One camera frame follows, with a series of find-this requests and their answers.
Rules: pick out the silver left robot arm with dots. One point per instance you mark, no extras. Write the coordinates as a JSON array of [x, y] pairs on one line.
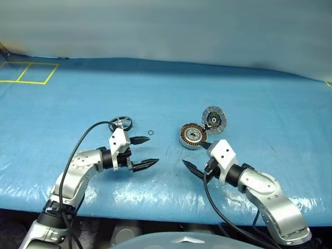
[[77, 168]]

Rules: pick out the grey robot torso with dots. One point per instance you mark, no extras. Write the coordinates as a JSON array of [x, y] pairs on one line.
[[168, 241]]

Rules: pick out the yellow tape rectangle marking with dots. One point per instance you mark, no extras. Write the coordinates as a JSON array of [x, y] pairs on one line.
[[31, 83]]

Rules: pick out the tan board corner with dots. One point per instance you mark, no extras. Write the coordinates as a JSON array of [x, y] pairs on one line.
[[3, 48]]

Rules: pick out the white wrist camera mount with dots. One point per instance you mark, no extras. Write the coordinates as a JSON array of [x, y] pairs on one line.
[[118, 141], [224, 154]]

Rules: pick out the spoked silver motor rotor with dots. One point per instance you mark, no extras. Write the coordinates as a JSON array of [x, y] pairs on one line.
[[119, 120]]

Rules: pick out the motor cover with circuit board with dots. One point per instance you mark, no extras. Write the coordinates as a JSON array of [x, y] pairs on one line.
[[220, 122]]

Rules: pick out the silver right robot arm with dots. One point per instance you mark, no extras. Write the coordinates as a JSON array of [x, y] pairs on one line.
[[269, 192]]

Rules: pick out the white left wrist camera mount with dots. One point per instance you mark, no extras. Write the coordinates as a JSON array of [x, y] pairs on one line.
[[118, 141]]

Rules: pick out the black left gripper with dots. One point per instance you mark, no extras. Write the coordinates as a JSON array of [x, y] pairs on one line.
[[124, 157]]

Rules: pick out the motor stator housing copper windings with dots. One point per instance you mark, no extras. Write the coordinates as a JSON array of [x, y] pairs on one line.
[[185, 135]]

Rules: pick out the short yellow tape strip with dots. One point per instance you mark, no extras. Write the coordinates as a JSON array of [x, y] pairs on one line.
[[329, 84]]

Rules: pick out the white backdrop sheet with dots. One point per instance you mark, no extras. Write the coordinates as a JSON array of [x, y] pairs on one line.
[[155, 26]]

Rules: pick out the grey rounded shape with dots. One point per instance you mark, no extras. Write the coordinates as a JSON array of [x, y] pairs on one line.
[[127, 229]]

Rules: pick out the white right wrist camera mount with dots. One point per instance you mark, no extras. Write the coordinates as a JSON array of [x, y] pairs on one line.
[[224, 154]]

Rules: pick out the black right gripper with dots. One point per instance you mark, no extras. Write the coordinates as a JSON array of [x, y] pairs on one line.
[[212, 167]]

